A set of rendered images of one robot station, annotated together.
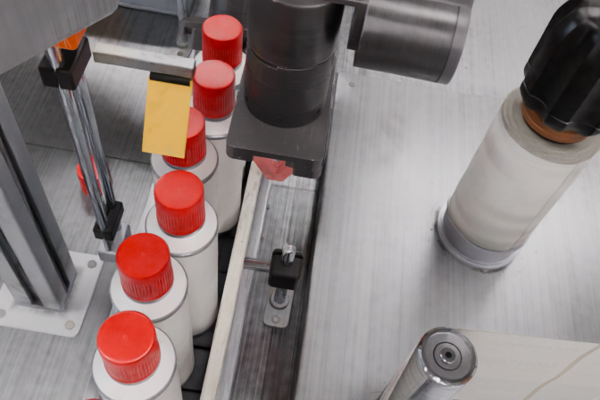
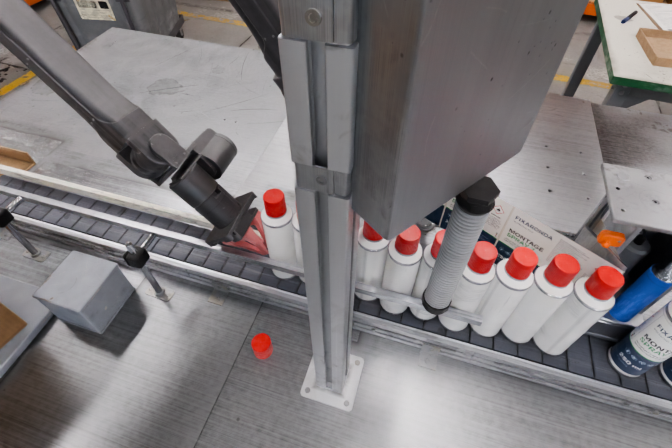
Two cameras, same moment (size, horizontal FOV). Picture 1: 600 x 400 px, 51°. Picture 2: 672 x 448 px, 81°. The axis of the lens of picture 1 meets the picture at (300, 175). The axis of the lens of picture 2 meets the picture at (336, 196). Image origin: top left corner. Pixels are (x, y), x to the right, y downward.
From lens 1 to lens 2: 0.48 m
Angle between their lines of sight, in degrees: 44
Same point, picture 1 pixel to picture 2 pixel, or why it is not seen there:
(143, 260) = (412, 231)
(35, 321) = (353, 382)
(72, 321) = (355, 360)
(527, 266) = not seen: hidden behind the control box
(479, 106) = (269, 155)
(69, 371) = (383, 363)
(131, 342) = not seen: hidden behind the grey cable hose
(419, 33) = not seen: hidden behind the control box
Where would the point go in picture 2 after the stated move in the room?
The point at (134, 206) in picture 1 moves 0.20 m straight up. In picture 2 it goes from (284, 327) to (271, 268)
